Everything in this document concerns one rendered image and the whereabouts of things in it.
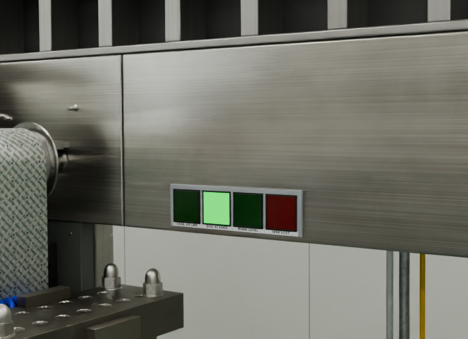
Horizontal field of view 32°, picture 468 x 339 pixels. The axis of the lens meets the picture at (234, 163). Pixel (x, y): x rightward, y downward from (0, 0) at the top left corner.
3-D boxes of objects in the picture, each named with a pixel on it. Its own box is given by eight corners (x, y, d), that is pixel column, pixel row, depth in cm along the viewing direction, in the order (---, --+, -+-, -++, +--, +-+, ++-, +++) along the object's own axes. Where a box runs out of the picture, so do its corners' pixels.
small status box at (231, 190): (169, 225, 135) (169, 184, 135) (172, 225, 136) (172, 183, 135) (301, 237, 121) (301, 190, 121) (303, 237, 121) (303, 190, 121)
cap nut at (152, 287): (137, 295, 138) (137, 269, 137) (151, 291, 141) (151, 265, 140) (154, 298, 136) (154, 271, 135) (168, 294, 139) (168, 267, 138)
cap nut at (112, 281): (96, 289, 143) (96, 263, 143) (111, 285, 146) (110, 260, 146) (111, 291, 141) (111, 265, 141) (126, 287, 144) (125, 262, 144)
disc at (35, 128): (-4, 196, 149) (3, 116, 147) (-2, 196, 149) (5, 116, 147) (53, 213, 141) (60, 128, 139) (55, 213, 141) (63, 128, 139)
